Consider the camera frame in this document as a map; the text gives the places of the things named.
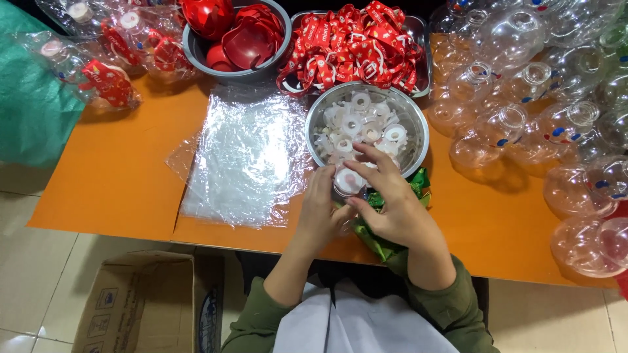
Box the person's left hand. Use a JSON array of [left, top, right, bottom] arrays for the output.
[[294, 164, 359, 257]]

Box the person's right hand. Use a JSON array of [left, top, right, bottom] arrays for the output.
[[343, 143, 436, 254]]

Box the clear round candy bottle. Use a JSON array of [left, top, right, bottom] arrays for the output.
[[332, 167, 370, 240]]

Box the white screw cap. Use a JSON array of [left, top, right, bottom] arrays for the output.
[[334, 168, 366, 197]]

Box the pile of green candy wrappers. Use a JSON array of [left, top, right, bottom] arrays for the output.
[[349, 167, 433, 263]]

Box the steel bowl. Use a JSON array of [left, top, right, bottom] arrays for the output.
[[304, 81, 430, 181]]

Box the orange table cover sheet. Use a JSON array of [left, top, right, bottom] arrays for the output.
[[26, 74, 213, 243], [171, 32, 620, 290]]

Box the heap of white lids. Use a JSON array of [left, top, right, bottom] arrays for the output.
[[314, 91, 409, 170]]

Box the stack of clear plastic bags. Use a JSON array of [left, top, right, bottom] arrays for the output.
[[165, 90, 316, 229]]

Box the white apron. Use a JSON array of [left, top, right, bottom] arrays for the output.
[[272, 281, 461, 353]]

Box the green sweater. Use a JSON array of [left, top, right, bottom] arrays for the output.
[[221, 247, 501, 353]]

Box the steel tray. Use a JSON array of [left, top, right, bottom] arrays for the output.
[[282, 10, 433, 99]]

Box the heap of empty clear bottles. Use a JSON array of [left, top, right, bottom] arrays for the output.
[[426, 0, 628, 279]]

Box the brown cardboard box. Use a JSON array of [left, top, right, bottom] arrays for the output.
[[71, 250, 226, 353]]

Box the heap of red dome covers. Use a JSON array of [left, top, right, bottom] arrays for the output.
[[181, 0, 286, 72]]

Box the grey plastic bowl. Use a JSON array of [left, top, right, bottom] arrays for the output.
[[182, 0, 293, 85]]

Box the green plastic sheet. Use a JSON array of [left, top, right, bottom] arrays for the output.
[[0, 0, 88, 169]]

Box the heap of red printed straps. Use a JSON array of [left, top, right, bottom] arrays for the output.
[[276, 1, 424, 98]]

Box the bagged bottle with red strap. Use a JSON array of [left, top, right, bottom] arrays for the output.
[[14, 31, 144, 112], [34, 0, 116, 41], [97, 4, 199, 83]]

